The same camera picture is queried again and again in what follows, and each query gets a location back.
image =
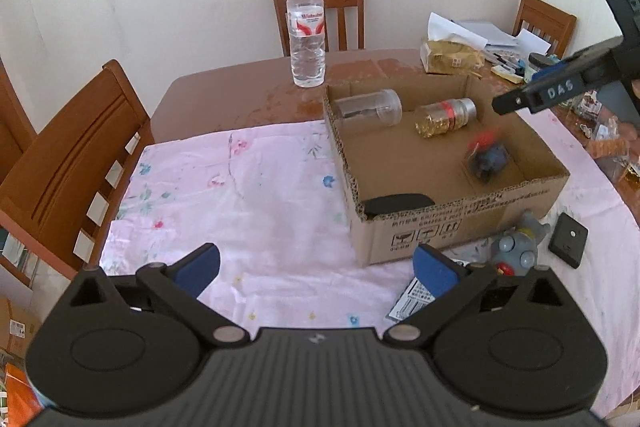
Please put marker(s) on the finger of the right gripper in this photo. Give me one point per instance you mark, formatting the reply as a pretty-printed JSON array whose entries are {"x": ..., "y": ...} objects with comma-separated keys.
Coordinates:
[{"x": 586, "y": 70}]

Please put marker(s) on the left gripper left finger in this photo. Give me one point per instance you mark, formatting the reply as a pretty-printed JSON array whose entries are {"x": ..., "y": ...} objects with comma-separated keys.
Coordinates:
[{"x": 173, "y": 290}]

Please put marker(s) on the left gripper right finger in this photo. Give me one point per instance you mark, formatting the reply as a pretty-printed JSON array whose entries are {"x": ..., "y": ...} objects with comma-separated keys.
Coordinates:
[{"x": 454, "y": 287}]

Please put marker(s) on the clear barcode box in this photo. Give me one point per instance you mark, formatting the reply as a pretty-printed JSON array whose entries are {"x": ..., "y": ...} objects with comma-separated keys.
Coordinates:
[{"x": 414, "y": 298}]

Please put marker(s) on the blue toy car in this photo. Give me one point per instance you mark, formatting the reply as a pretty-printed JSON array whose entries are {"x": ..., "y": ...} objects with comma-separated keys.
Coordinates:
[{"x": 486, "y": 155}]

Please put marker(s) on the black square device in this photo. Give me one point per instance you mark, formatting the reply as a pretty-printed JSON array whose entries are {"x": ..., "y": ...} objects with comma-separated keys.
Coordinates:
[{"x": 568, "y": 240}]

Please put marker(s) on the dark lid glass jar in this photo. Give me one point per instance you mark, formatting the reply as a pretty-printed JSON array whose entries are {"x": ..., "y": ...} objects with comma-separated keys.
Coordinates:
[{"x": 537, "y": 61}]

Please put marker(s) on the wooden chair far right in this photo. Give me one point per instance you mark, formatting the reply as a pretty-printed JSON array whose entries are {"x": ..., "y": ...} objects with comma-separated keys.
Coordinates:
[{"x": 547, "y": 22}]

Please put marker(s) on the wooden chair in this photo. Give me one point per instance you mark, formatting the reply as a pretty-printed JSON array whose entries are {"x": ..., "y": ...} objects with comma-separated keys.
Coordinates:
[
  {"x": 547, "y": 22},
  {"x": 345, "y": 6},
  {"x": 62, "y": 195}
]

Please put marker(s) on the stack of white papers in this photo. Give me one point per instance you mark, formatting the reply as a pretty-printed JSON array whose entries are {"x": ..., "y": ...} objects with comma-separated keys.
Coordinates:
[{"x": 481, "y": 36}]

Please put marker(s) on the black object in box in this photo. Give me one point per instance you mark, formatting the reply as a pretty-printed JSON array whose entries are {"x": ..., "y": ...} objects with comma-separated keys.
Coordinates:
[{"x": 394, "y": 203}]

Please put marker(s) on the gold tissue pack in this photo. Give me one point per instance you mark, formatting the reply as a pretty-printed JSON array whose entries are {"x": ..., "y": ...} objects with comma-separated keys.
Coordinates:
[{"x": 450, "y": 58}]

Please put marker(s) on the gold glitter jar silver lid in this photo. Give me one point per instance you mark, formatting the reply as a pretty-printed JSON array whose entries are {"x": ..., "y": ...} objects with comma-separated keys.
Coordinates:
[{"x": 444, "y": 116}]

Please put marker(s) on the cardboard box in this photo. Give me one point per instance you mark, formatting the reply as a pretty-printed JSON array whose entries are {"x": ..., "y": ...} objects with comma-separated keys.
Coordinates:
[{"x": 396, "y": 160}]

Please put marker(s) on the pink floral tablecloth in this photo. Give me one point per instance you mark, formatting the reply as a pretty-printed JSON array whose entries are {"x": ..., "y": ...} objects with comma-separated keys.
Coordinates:
[{"x": 269, "y": 198}]

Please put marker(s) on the wooden chair left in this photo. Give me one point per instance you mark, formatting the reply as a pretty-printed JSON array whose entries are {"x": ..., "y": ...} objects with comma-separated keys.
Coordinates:
[{"x": 62, "y": 195}]

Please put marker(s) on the wooden chair far middle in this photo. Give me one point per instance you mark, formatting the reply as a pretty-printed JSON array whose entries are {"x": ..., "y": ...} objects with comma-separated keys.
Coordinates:
[{"x": 345, "y": 6}]

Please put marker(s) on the clear water bottle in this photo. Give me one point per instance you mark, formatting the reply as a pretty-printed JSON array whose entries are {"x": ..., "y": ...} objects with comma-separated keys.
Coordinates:
[{"x": 306, "y": 21}]

